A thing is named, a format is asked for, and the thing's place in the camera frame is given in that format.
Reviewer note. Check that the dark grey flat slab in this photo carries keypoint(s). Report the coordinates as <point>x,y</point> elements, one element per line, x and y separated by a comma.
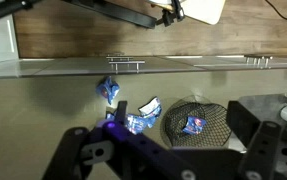
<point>266,106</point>

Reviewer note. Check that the blue sachet with white edge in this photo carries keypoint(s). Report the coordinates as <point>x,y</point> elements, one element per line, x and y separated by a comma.
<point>151,108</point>

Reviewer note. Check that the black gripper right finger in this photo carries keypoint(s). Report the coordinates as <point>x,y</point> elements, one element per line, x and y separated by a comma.
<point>259,150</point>

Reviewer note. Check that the black clamp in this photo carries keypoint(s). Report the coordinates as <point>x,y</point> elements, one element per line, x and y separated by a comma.
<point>171,14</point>

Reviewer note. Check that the black stand leg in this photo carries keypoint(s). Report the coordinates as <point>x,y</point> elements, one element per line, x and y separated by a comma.
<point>116,12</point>
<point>3,9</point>

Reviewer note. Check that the white base cabinet row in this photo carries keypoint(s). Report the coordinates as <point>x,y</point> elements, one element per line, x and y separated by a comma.
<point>73,66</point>

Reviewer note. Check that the blue snack sachet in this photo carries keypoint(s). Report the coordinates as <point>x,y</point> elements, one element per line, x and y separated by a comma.
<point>194,125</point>
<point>110,116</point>
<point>136,122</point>
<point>108,89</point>

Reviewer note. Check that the white board panel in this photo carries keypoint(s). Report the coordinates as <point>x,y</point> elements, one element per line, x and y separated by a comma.
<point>203,10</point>

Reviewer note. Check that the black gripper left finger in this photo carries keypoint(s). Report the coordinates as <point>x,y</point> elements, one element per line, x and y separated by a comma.
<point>70,153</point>

